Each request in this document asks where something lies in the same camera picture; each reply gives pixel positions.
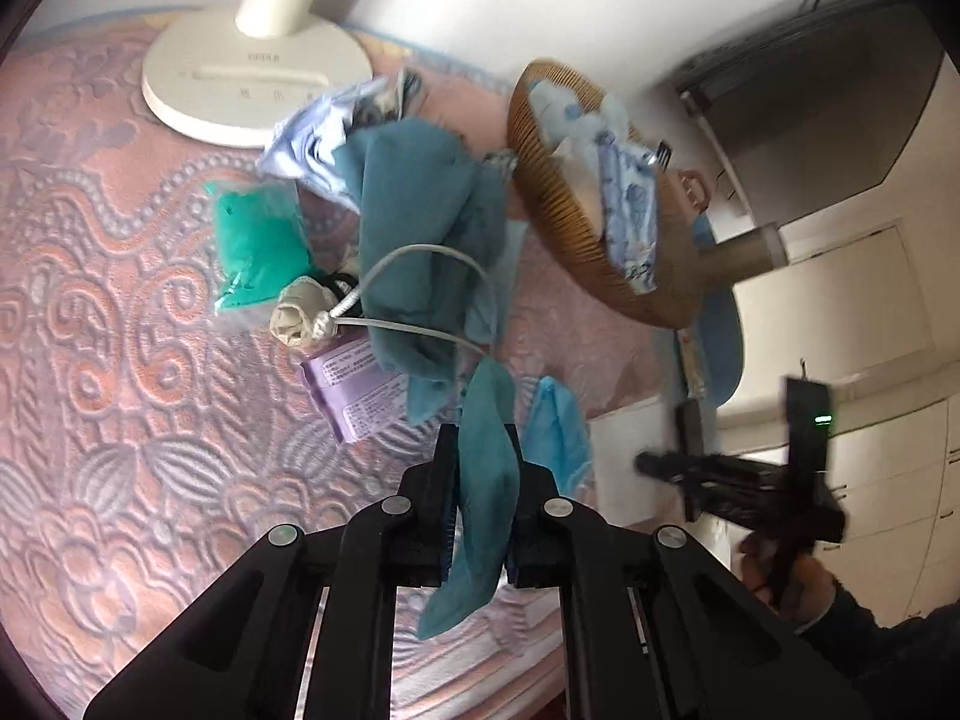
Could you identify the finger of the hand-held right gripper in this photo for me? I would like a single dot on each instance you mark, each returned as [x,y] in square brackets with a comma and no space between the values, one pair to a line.
[690,469]

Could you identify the white blue tissue pack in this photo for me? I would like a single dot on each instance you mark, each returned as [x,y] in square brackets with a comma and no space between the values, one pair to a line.
[634,225]

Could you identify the brown wicker basket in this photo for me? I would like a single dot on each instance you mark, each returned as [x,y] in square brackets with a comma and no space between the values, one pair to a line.
[555,240]

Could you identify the person's right forearm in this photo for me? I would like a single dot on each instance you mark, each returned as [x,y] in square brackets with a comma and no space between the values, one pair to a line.
[885,664]

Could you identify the purple tissue pack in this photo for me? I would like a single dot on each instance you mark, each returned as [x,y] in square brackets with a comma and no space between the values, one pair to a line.
[356,390]

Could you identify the dark monitor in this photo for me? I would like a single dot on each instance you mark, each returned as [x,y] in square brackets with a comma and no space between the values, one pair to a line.
[810,112]

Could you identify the person's right hand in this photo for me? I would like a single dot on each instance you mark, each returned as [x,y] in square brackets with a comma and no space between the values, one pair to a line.
[814,585]

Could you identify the teal face mask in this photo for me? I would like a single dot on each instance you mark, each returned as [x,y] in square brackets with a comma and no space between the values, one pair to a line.
[484,480]

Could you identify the white desk lamp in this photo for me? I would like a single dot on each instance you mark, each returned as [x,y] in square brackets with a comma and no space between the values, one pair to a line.
[247,67]

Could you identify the white cabinet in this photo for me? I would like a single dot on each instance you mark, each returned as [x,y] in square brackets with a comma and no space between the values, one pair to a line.
[885,360]

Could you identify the beige rolled sock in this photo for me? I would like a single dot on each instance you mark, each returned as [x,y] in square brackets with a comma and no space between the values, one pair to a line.
[300,315]

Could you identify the clear plastic wrapper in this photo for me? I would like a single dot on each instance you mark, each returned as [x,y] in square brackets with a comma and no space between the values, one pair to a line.
[322,142]

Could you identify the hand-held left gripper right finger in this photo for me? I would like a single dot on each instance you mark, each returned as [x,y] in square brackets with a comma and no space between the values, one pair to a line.
[534,514]

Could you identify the green packet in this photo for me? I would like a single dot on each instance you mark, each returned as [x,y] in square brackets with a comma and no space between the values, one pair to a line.
[259,244]

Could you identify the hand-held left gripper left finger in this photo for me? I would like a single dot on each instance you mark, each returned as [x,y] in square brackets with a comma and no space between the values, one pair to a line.
[427,495]

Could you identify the blue face mask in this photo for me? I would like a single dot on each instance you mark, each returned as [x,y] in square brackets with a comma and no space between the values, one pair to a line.
[559,427]

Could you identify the teal cloth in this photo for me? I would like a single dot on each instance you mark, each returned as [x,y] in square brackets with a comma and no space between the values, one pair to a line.
[420,225]

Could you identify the black hair clip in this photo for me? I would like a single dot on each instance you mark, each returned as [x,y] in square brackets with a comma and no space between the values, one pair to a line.
[661,152]

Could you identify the pink embossed blanket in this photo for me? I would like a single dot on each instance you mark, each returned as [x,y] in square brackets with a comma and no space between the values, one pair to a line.
[150,390]

